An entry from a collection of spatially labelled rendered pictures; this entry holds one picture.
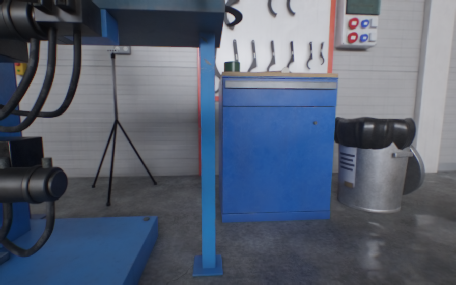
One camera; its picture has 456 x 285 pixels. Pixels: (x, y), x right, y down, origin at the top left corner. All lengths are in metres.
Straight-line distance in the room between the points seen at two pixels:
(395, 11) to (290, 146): 2.38
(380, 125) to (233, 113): 0.98
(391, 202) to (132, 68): 2.60
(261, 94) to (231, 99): 0.18
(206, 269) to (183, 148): 1.69
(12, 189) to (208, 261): 0.76
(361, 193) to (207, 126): 1.34
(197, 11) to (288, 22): 2.09
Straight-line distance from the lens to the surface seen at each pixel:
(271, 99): 1.47
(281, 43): 2.79
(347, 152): 1.95
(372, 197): 1.97
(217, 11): 0.85
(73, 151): 3.03
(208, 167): 0.99
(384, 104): 3.31
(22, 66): 3.19
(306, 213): 1.68
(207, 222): 1.08
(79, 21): 0.80
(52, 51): 0.85
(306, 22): 2.94
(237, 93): 1.43
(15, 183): 0.89
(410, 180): 2.34
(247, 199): 1.54
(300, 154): 1.55
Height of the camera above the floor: 0.70
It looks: 7 degrees down
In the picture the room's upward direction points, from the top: straight up
